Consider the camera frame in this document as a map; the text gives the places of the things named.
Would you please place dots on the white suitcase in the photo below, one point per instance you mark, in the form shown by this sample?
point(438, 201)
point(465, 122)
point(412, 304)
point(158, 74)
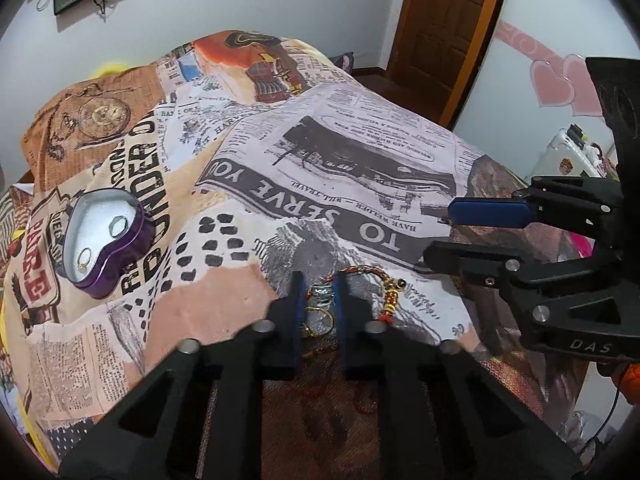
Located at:
point(565, 157)

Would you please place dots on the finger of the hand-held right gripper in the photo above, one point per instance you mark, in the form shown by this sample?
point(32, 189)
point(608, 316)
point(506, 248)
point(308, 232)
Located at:
point(470, 260)
point(490, 212)

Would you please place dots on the dark bag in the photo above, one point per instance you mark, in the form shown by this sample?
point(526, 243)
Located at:
point(345, 61)

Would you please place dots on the silver plastic bag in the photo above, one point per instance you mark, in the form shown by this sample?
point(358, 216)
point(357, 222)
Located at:
point(580, 430)

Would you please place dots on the newspaper print blanket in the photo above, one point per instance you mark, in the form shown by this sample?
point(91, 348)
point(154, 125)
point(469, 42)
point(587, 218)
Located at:
point(300, 160)

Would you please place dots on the yellow plush toy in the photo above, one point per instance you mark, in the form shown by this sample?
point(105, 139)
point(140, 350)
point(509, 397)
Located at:
point(114, 67)

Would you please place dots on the silver jewelry piece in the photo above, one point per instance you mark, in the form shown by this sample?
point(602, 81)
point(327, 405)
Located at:
point(320, 293)

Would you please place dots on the purple heart-shaped tin box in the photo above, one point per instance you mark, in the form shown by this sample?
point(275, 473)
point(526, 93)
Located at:
point(107, 260)

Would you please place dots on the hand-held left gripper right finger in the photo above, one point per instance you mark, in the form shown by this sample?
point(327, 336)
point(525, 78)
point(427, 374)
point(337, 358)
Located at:
point(341, 310)

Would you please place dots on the brown wooden door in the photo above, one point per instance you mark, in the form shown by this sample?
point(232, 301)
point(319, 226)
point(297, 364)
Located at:
point(445, 25)

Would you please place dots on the orange object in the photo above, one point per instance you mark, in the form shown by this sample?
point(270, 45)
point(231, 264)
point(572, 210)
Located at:
point(627, 377)

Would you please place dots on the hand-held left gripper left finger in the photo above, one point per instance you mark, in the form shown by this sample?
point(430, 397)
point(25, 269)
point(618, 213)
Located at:
point(299, 310)

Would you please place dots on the pink heart wall stickers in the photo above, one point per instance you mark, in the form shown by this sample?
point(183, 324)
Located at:
point(555, 82)

